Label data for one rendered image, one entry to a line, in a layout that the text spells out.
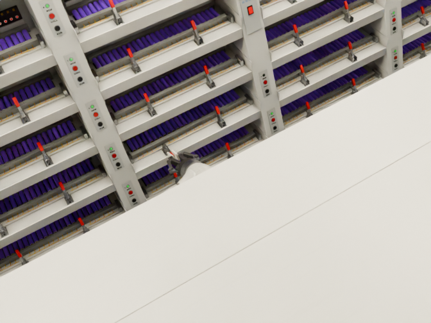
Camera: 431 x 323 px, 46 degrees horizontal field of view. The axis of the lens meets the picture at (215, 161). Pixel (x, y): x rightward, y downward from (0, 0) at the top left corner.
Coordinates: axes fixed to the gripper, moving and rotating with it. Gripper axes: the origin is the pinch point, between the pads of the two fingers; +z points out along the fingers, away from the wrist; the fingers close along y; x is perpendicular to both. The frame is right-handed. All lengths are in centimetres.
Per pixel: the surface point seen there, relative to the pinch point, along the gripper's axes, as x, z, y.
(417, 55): -17, 17, 139
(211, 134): -1.6, 7.2, 20.0
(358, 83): -16, 17, 103
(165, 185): -16.7, 15.5, -5.1
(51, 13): 66, -8, -20
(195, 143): -1.9, 6.9, 12.0
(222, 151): -15.0, 16.5, 24.7
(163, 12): 53, -4, 16
